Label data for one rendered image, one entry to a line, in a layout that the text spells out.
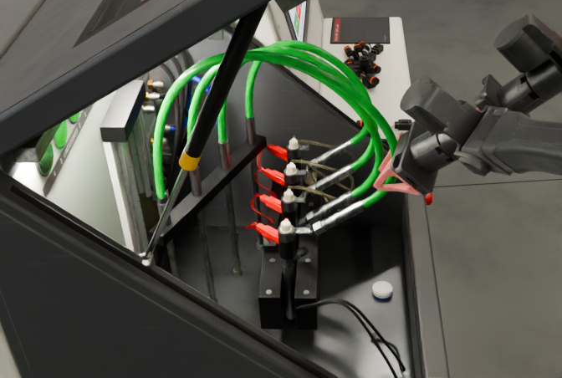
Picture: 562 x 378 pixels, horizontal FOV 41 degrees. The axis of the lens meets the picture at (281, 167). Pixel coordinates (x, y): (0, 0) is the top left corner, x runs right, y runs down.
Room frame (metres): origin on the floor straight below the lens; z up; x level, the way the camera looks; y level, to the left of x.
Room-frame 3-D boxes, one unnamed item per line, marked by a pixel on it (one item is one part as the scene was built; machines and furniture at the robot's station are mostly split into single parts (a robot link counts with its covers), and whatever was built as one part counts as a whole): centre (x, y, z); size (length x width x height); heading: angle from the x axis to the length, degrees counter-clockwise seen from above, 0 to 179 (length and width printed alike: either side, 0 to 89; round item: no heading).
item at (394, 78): (1.63, -0.22, 0.97); 0.70 x 0.22 x 0.03; 174
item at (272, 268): (1.07, -0.01, 0.91); 0.34 x 0.10 x 0.15; 174
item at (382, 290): (1.04, -0.18, 0.84); 0.04 x 0.04 x 0.01
